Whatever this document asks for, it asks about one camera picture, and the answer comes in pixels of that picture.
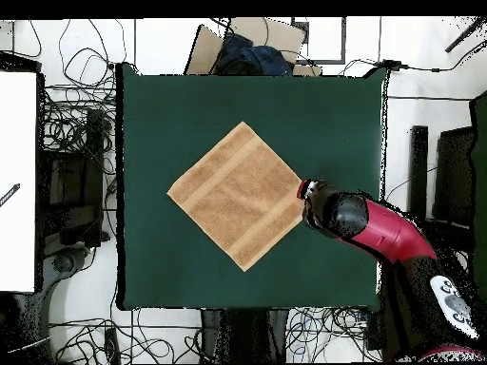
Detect tan terry towel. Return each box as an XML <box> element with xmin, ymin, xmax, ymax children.
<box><xmin>166</xmin><ymin>121</ymin><xmax>305</xmax><ymax>273</ymax></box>

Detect white flat panel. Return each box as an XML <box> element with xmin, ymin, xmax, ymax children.
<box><xmin>0</xmin><ymin>69</ymin><xmax>39</xmax><ymax>294</ymax></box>

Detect dark green table cloth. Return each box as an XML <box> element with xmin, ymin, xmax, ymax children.
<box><xmin>115</xmin><ymin>62</ymin><xmax>389</xmax><ymax>312</ymax></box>

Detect dark blue garment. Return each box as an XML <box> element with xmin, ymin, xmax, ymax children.
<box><xmin>214</xmin><ymin>31</ymin><xmax>294</xmax><ymax>77</ymax></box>

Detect black corner clamp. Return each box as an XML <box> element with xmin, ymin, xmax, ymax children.
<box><xmin>383</xmin><ymin>58</ymin><xmax>410</xmax><ymax>72</ymax></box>

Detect black rectangular box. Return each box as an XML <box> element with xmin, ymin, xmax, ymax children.
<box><xmin>366</xmin><ymin>309</ymin><xmax>385</xmax><ymax>351</ymax></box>

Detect brown cardboard box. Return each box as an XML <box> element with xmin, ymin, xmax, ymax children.
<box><xmin>184</xmin><ymin>16</ymin><xmax>322</xmax><ymax>77</ymax></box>

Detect green cloth covered object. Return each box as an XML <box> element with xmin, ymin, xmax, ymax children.
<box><xmin>469</xmin><ymin>90</ymin><xmax>487</xmax><ymax>301</ymax></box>

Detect black equipment stand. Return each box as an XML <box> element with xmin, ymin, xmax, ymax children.
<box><xmin>37</xmin><ymin>107</ymin><xmax>111</xmax><ymax>248</ymax></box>

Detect black rod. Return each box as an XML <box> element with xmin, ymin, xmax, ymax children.
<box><xmin>444</xmin><ymin>16</ymin><xmax>487</xmax><ymax>54</ymax></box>

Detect black power strip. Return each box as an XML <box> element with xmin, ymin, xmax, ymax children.
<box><xmin>104</xmin><ymin>326</ymin><xmax>121</xmax><ymax>364</ymax></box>

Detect grey wheeled base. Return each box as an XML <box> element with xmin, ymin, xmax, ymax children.
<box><xmin>52</xmin><ymin>246</ymin><xmax>90</xmax><ymax>275</ymax></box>

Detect black chair frame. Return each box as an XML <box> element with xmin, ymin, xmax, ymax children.
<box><xmin>406</xmin><ymin>125</ymin><xmax>477</xmax><ymax>259</ymax></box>

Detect black square floor frame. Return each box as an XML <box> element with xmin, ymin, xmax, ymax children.
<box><xmin>292</xmin><ymin>16</ymin><xmax>347</xmax><ymax>66</ymax></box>

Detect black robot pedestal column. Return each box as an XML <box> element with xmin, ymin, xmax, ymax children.
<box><xmin>199</xmin><ymin>308</ymin><xmax>290</xmax><ymax>364</ymax></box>

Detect black tangled cables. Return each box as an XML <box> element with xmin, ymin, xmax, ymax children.
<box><xmin>41</xmin><ymin>18</ymin><xmax>119</xmax><ymax>153</ymax></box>
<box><xmin>49</xmin><ymin>307</ymin><xmax>203</xmax><ymax>364</ymax></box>

